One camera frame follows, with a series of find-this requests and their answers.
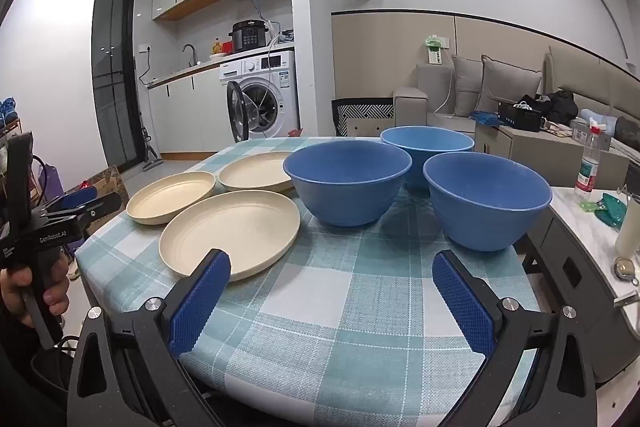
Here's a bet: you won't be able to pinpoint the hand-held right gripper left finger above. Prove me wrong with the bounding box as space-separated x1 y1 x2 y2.
67 248 232 427

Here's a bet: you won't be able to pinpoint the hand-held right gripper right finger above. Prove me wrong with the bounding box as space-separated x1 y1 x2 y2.
431 249 598 427

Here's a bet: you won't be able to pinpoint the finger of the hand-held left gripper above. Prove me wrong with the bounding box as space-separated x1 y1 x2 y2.
35 186 100 215
47 192 123 237

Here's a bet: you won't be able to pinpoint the cream plate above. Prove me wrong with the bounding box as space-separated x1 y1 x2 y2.
218 150 301 194
125 171 217 226
159 191 302 282

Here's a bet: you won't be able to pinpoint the blue bowl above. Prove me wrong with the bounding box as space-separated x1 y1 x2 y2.
422 151 552 253
380 125 476 192
282 142 413 228

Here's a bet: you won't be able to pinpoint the person's left forearm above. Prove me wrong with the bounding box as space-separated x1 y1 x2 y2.
0 302 76 427

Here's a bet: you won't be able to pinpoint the person's left hand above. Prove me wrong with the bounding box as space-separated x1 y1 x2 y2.
0 252 71 330

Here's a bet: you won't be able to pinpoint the brown cardboard box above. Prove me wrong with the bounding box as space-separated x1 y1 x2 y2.
67 164 131 220

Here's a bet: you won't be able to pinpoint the purple bag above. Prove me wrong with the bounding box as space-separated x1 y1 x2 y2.
31 157 68 202

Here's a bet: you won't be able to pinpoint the wooden shoe rack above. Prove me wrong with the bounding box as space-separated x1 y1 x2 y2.
0 97 23 142

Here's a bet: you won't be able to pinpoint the upright vacuum cleaner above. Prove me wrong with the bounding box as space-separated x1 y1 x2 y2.
140 84 165 172

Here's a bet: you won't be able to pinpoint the teal checked tablecloth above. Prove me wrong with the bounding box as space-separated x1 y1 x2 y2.
75 136 543 415

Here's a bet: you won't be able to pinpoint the dark glass door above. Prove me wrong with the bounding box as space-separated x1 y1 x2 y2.
91 0 141 172

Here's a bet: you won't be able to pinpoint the white kitchen base cabinets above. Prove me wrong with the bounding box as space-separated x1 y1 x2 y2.
147 57 231 160

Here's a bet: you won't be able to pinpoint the white marble side table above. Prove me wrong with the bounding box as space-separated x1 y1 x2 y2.
525 186 640 383

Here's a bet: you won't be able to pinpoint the beige low cabinet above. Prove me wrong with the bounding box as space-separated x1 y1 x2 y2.
474 124 631 188

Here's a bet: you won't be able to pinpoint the teal plastic item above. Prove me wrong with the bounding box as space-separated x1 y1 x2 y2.
595 192 628 228

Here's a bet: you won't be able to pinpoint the white cup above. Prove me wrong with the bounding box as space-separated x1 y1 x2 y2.
615 202 640 258

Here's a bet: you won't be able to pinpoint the clear plastic water bottle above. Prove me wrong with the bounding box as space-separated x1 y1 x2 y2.
574 118 601 202

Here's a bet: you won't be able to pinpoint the black box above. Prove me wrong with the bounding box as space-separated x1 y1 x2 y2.
497 101 545 132

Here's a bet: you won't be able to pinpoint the tissue box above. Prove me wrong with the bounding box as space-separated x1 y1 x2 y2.
570 119 608 150

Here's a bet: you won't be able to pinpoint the black white patterned chair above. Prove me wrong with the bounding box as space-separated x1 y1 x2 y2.
331 98 396 138

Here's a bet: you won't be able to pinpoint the white washing machine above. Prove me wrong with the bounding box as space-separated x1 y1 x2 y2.
219 50 300 142

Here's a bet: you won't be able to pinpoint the black clothes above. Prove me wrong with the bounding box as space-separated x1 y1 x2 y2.
517 89 581 125

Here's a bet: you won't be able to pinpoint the grey cushion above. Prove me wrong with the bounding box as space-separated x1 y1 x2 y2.
469 55 543 118
451 53 483 118

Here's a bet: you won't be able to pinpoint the black pressure cooker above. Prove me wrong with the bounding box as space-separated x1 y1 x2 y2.
229 20 271 54

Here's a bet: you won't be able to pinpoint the beige sofa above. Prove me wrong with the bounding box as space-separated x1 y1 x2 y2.
392 44 640 152

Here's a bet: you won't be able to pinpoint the white wall panel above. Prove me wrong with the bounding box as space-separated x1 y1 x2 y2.
422 34 449 65

